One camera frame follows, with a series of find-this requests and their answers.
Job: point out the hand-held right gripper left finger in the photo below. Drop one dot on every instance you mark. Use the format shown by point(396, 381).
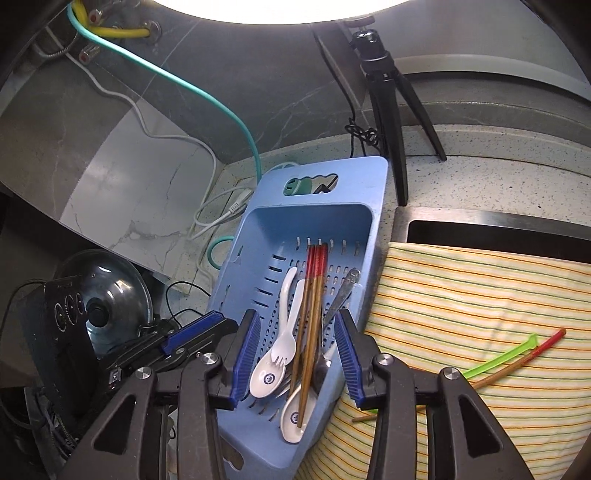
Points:
point(244, 355)

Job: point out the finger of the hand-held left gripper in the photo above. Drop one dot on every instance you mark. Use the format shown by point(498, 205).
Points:
point(138, 357)
point(194, 327)

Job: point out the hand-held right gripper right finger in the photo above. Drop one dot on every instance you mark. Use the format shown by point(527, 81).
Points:
point(346, 364)

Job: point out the white plastic spoon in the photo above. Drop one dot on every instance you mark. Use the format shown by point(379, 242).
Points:
point(268, 381)

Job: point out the white plastic spork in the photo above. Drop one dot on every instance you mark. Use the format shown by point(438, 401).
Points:
point(284, 344)

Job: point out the metal fork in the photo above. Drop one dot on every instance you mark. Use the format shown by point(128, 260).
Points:
point(286, 386)

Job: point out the white ceramic spoon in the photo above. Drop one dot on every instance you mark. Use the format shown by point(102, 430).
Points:
point(293, 417)

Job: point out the metal spoon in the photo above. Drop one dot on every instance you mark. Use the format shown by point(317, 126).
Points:
point(351, 279)

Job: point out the red-tipped wooden chopstick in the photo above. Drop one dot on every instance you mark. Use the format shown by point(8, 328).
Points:
point(324, 263)
point(308, 277)
point(545, 344)
point(316, 277)

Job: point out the blue plastic drainer basket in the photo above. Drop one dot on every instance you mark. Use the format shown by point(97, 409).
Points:
point(272, 230)

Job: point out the glass pot lid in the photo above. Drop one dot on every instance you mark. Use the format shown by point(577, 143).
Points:
point(115, 286)

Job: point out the striped cloth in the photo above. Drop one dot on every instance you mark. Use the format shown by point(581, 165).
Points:
point(461, 300)

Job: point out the stainless steel sink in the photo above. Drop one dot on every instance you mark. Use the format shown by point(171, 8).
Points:
point(485, 240)

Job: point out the black tripod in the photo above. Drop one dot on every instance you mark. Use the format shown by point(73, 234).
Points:
point(397, 152)

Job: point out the red wall valve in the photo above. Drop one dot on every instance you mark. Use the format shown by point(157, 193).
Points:
point(86, 55)
point(94, 17)

